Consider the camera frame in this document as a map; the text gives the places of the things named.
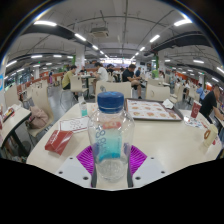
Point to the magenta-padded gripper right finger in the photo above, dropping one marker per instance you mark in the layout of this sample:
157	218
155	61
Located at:
138	160

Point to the beige chair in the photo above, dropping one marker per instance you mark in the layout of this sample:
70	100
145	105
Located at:
40	96
156	92
115	87

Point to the ceiling air conditioner unit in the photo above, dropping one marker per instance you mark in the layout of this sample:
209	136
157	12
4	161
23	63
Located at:
99	32

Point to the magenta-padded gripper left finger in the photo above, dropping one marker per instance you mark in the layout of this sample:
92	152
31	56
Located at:
85	160

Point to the white printed card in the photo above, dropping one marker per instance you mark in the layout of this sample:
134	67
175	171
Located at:
74	124

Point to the beige neighbouring table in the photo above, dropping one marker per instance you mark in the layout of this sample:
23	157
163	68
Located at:
15	120

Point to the ceiling lights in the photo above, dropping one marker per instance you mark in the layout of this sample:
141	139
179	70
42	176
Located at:
45	23

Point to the brown food tray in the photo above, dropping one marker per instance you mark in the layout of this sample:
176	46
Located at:
151	110

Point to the clear blue-capped water bottle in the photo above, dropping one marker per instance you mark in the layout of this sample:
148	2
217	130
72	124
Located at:
111	140

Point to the white paper napkin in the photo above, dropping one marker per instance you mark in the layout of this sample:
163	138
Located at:
168	104

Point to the small clear sanitizer bottle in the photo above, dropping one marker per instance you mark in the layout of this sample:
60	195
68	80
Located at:
83	108

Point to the pink bag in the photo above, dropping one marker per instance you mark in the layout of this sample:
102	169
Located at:
38	117

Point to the red box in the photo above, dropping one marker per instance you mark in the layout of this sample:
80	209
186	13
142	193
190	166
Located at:
58	141

